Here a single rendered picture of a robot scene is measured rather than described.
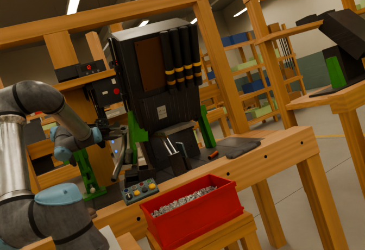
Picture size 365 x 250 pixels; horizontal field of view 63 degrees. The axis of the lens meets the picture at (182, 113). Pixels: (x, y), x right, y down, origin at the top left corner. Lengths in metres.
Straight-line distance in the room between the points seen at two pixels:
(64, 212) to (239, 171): 0.83
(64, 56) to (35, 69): 9.86
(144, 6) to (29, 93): 1.15
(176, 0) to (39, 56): 10.00
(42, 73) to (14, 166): 10.72
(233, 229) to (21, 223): 0.64
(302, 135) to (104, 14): 1.35
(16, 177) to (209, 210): 0.62
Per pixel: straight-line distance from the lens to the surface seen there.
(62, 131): 1.52
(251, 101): 11.64
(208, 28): 2.15
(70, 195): 0.92
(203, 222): 1.06
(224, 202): 1.08
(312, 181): 1.72
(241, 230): 1.10
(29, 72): 11.73
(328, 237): 1.87
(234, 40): 7.05
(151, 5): 2.07
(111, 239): 1.05
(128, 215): 1.31
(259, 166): 1.50
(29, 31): 1.96
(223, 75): 2.11
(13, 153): 1.07
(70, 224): 0.93
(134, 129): 1.51
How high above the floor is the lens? 1.25
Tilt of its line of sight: 3 degrees down
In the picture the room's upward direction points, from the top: 19 degrees counter-clockwise
